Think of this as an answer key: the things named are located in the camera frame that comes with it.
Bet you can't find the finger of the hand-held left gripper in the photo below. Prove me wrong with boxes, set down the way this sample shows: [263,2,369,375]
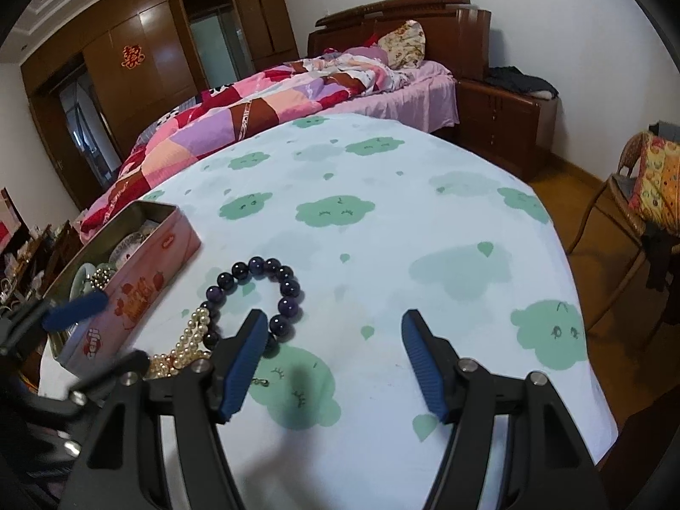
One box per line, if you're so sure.
[8,291,108,350]
[71,352,152,411]

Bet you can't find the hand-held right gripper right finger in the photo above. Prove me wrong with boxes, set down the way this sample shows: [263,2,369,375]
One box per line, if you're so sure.
[401,308,607,510]

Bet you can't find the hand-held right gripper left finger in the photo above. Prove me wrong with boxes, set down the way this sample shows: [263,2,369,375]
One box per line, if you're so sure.
[58,308,269,510]

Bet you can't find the white jade bangle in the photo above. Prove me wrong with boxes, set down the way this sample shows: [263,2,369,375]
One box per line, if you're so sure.
[71,267,107,299]

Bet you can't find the cream pearl necklace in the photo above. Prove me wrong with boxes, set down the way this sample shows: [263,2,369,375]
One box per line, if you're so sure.
[143,306,220,382]

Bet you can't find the pink metal tin box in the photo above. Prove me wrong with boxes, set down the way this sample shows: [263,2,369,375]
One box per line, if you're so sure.
[40,202,203,371]

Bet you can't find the dark purple bead bracelet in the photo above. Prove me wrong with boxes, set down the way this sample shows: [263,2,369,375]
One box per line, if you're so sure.
[201,256,305,358]

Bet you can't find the cluttered wooden shelf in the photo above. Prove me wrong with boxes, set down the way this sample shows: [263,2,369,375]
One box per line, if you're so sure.
[0,187,84,310]

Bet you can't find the cloud printed tablecloth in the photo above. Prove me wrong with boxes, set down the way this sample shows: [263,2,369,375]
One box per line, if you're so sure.
[37,111,620,510]

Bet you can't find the patchwork quilt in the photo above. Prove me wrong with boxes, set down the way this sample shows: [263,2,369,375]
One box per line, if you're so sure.
[79,56,411,235]

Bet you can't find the wicker chair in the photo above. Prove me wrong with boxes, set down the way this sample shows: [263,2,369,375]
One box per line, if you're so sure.
[568,125,680,352]

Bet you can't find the wooden nightstand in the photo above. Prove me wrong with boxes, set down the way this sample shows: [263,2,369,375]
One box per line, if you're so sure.
[457,77,558,182]

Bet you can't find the dark cloth on chair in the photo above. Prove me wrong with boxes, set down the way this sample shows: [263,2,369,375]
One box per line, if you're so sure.
[640,220,680,291]

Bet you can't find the brown wooden wardrobe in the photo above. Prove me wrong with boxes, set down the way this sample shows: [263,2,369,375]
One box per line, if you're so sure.
[18,0,299,213]

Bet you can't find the dark folded clothes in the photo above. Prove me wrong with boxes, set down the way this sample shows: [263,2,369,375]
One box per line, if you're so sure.
[484,66,560,101]

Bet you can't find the yellow floral cushion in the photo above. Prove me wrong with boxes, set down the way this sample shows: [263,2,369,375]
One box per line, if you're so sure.
[627,135,680,225]

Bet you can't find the pink pillow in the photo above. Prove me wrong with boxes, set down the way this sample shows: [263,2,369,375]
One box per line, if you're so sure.
[344,45,390,65]

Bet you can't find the floral pillow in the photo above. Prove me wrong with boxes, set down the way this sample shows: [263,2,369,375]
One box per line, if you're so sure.
[378,20,429,70]

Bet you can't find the wooden headboard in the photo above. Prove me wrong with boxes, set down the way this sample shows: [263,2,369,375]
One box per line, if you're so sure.
[307,0,492,82]

